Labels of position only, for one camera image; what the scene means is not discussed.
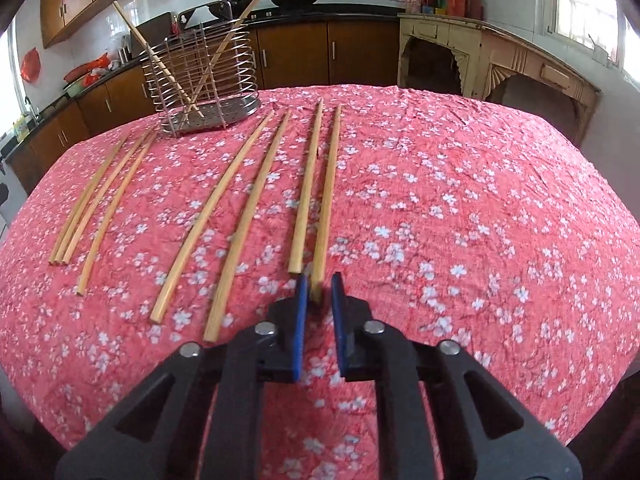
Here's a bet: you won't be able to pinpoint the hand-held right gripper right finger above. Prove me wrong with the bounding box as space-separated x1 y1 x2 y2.
331 272 584 480

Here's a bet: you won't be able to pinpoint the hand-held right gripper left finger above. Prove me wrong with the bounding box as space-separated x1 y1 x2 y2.
55 274 309 480

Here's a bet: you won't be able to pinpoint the clear glass cup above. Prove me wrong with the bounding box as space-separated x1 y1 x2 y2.
139 22 262 135

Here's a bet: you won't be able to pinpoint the pink floral tablecloth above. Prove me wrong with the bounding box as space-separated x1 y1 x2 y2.
0 82 640 480

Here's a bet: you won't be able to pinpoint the brown lower kitchen cabinets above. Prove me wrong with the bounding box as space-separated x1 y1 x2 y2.
7 19 401 193

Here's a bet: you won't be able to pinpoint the cream wooden side table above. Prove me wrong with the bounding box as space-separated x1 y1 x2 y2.
397 12 602 148

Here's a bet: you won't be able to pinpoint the black kitchen countertop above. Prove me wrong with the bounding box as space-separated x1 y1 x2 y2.
0 2 407 163

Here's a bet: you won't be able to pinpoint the dark brown cutting board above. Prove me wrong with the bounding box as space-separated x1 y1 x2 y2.
135 17 175 58

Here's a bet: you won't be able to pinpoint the red plastic bags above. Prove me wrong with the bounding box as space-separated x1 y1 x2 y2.
64 54 117 87

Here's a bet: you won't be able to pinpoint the row of colourful bottles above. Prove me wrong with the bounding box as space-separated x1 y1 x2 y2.
406 0 449 16

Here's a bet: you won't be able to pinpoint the hanging red plastic bag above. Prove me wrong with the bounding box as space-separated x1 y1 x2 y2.
20 47 41 82

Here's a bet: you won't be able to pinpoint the window above sink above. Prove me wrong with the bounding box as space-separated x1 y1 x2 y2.
0 25 28 126

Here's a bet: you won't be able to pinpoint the window beside side table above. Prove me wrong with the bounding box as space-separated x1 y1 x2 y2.
552 0 640 68

